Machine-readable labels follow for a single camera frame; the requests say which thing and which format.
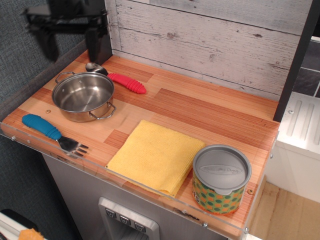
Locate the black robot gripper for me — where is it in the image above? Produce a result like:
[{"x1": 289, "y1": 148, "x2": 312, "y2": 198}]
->
[{"x1": 22, "y1": 4, "x2": 105, "y2": 64}]

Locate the stainless steel pot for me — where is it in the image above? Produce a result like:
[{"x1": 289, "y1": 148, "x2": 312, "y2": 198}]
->
[{"x1": 51, "y1": 71, "x2": 117, "y2": 122}]

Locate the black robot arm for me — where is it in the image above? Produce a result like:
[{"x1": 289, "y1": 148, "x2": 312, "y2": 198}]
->
[{"x1": 22, "y1": 0, "x2": 112, "y2": 65}]

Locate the clear acrylic edge guard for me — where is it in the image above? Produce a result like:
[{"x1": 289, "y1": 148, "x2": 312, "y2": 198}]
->
[{"x1": 0, "y1": 121, "x2": 248, "y2": 240}]

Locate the yellow folded cloth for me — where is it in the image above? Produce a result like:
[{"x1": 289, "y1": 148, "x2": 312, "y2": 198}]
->
[{"x1": 107, "y1": 120, "x2": 206, "y2": 197}]

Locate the grey dispenser panel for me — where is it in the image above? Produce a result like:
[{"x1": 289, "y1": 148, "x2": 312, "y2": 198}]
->
[{"x1": 98, "y1": 197, "x2": 160, "y2": 240}]

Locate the orange cloth piece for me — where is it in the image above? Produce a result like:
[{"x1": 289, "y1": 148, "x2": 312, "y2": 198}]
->
[{"x1": 18, "y1": 228, "x2": 45, "y2": 240}]

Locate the patterned can with grey lid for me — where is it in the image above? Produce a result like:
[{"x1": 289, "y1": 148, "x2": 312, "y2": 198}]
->
[{"x1": 192, "y1": 144, "x2": 252, "y2": 215}]

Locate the white plastic appliance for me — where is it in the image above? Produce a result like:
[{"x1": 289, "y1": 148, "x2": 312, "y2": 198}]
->
[{"x1": 264, "y1": 92, "x2": 320, "y2": 202}]

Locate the red handled spoon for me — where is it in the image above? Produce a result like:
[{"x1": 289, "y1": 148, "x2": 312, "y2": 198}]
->
[{"x1": 85, "y1": 62, "x2": 147, "y2": 94}]

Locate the dark grey left post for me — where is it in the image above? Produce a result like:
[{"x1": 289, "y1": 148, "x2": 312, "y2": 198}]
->
[{"x1": 84, "y1": 0, "x2": 113, "y2": 62}]

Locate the dark grey post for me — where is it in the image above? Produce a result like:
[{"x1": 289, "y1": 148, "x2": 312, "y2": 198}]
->
[
  {"x1": 273, "y1": 0, "x2": 320, "y2": 123},
  {"x1": 84, "y1": 0, "x2": 113, "y2": 62}
]

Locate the blue handled fork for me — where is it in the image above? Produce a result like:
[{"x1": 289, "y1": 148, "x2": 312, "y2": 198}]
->
[{"x1": 22, "y1": 114, "x2": 89, "y2": 158}]

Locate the dark grey right post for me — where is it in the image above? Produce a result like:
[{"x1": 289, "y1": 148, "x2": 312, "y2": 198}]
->
[{"x1": 273, "y1": 0, "x2": 320, "y2": 123}]

